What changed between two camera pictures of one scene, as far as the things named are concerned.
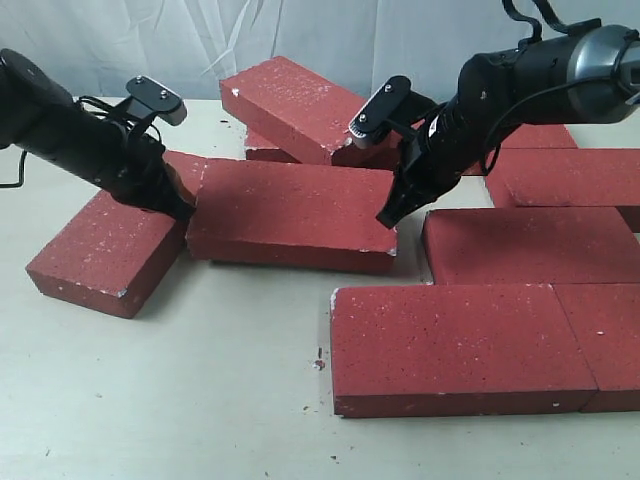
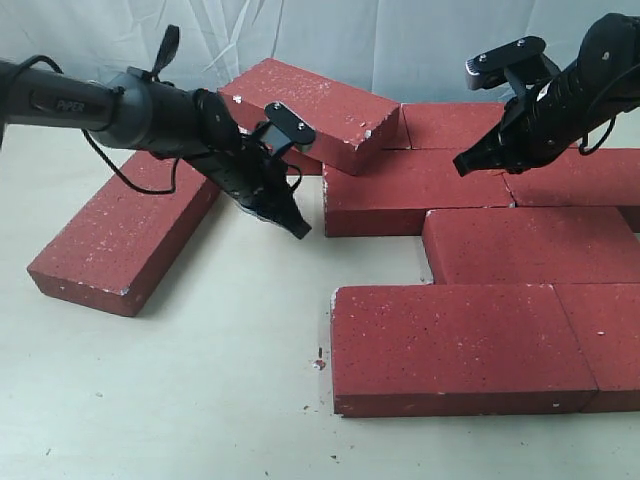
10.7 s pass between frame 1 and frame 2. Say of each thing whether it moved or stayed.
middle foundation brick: stayed
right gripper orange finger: moved
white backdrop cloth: stayed
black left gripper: moved
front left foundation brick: stayed
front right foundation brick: stayed
